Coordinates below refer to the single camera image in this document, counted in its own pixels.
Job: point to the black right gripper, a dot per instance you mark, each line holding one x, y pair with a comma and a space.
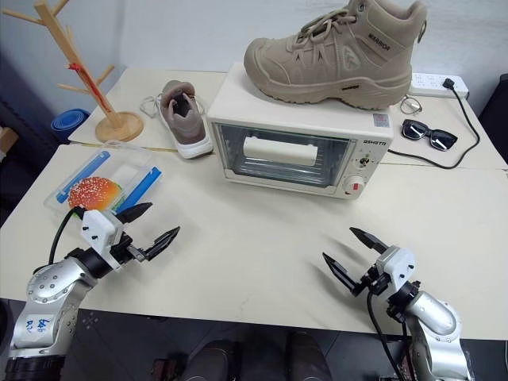
375, 279

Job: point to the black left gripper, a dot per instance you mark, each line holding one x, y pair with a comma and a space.
125, 247

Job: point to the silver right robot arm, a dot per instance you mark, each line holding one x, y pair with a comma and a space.
432, 317

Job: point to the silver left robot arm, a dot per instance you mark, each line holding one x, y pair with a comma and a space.
47, 289

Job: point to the cream mini toaster oven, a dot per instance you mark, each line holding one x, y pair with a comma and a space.
293, 115

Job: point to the clear container with blue clips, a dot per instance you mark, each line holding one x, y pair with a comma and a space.
133, 170

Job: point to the toy sesame burger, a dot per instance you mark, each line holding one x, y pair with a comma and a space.
93, 191

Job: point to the wooden mug tree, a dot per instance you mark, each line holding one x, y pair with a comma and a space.
119, 127

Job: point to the grey pink sneaker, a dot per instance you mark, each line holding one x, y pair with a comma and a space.
186, 127

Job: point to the dark rounded shape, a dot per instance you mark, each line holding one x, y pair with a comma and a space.
309, 357
216, 361

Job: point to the dark blue sofa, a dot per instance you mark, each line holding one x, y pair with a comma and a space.
24, 170

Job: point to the black sunglasses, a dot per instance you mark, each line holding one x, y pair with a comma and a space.
412, 130

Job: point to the white power strip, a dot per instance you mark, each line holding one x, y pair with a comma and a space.
428, 81

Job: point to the black furniture piece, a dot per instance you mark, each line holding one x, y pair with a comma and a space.
496, 119

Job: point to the tan hiking boot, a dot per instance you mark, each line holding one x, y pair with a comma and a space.
317, 59

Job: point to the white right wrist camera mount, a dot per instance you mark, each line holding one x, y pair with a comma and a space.
397, 264

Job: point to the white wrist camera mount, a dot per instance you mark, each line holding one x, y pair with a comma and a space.
99, 228
397, 264

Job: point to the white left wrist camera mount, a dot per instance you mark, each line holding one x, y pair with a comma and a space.
99, 228

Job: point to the thin metal frame glasses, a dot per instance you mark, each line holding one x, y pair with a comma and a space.
412, 105

